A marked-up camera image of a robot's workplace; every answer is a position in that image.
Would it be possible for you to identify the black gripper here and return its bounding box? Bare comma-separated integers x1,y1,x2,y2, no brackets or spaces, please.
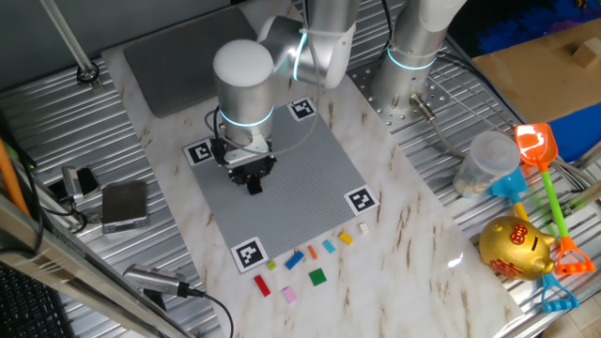
220,152,278,189

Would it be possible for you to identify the grey Lego baseplate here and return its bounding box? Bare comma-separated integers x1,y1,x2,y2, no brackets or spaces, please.
181,97,380,274

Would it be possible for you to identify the blue Lego brick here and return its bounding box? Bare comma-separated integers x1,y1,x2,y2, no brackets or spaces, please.
285,250,305,271

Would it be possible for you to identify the red Lego brick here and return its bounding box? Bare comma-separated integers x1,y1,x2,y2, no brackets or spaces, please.
254,274,272,298

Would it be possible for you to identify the black white fiducial marker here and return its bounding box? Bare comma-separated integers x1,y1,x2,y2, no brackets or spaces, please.
181,139,217,167
343,185,380,217
229,236,270,274
286,97,319,123

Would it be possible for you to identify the grey fabric pad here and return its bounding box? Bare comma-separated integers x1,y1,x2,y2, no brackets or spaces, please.
122,7,264,118

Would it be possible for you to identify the silver digital scale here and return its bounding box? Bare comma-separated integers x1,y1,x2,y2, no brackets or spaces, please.
101,180,149,235

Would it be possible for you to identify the metal pole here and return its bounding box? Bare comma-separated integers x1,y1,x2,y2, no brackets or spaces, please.
39,0,102,90

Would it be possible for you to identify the clear plastic cup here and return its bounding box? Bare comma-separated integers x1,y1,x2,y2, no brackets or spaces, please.
453,130,522,199

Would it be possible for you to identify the orange pole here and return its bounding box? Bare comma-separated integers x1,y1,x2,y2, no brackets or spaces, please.
0,138,32,217

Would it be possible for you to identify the black keyboard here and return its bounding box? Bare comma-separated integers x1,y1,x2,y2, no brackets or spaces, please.
0,262,76,338

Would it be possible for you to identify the gold piggy bank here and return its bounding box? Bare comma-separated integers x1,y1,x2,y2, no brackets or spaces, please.
478,215,558,282

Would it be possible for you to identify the brown cardboard sheet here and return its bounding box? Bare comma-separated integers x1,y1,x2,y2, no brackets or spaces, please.
482,13,601,137

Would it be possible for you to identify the blue fuzzy cloth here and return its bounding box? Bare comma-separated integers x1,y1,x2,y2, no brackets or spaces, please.
478,0,588,67

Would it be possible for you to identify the light wooden block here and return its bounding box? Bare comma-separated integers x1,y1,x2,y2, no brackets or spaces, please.
571,38,601,70

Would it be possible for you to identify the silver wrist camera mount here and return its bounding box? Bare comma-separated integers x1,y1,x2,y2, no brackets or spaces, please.
216,138,273,166

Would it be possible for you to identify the thin grey cable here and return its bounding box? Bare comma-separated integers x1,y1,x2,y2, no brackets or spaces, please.
270,0,325,159

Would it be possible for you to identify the black camera cable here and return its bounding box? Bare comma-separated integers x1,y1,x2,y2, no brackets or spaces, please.
185,286,235,338

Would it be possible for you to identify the silver camera with cable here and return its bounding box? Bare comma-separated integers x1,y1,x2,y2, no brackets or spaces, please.
122,263,192,311

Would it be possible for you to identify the silver camera on clamp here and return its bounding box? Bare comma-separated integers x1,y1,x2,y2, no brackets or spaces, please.
61,165,85,202

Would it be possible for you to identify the grey braided hose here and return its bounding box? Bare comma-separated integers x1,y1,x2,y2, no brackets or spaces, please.
408,92,470,159

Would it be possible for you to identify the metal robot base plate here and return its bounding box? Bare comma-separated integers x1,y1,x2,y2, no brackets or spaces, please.
349,55,452,131

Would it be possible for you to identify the aluminium frame bar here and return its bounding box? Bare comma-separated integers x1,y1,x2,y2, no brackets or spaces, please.
0,194,193,338

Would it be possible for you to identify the black cable bundle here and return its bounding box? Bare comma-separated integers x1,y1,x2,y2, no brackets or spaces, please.
434,50,527,126

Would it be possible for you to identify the orange toy shovel green handle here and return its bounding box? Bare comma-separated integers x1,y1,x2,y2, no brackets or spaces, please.
514,122,596,276

